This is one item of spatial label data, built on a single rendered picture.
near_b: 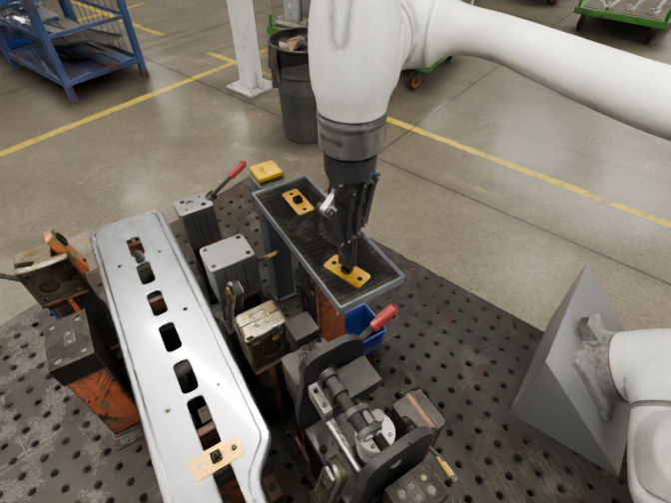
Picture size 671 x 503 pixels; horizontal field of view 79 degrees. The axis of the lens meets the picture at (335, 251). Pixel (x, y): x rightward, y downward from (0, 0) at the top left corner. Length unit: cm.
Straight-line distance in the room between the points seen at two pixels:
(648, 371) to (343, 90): 82
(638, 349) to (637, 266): 183
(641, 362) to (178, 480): 90
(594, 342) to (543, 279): 145
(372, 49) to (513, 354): 99
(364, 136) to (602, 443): 89
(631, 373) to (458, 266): 149
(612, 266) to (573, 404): 181
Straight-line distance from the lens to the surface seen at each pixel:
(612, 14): 635
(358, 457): 72
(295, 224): 84
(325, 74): 49
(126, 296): 102
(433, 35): 60
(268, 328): 78
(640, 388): 105
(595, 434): 114
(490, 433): 115
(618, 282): 273
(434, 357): 121
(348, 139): 52
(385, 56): 49
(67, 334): 97
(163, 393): 85
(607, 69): 53
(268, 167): 101
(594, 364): 110
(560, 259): 269
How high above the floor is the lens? 172
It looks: 45 degrees down
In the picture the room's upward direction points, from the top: straight up
